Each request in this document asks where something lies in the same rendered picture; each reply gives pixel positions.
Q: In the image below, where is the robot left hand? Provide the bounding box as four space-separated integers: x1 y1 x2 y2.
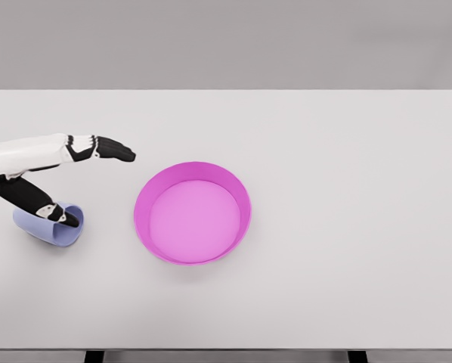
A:
0 132 138 228

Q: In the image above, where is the light blue cup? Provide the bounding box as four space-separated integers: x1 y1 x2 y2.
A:
12 203 85 248

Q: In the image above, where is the pink round plate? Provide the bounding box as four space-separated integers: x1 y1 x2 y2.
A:
133 161 252 266

